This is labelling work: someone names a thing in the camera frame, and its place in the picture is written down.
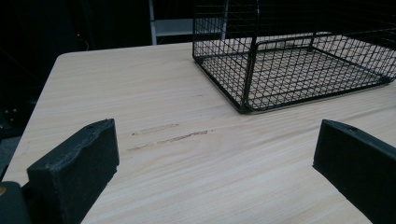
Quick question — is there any black wire mesh basket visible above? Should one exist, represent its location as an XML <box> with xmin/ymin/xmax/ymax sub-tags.
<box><xmin>191</xmin><ymin>0</ymin><xmax>396</xmax><ymax>115</ymax></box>

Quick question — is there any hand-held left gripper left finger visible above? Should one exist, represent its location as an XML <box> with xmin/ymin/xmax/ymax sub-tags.
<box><xmin>26</xmin><ymin>118</ymin><xmax>120</xmax><ymax>224</ymax></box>

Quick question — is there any white metal stand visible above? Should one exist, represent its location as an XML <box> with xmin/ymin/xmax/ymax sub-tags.
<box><xmin>148</xmin><ymin>0</ymin><xmax>228</xmax><ymax>47</ymax></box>

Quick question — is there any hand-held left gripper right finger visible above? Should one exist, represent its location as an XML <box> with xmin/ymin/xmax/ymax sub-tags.
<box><xmin>312</xmin><ymin>119</ymin><xmax>396</xmax><ymax>224</ymax></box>

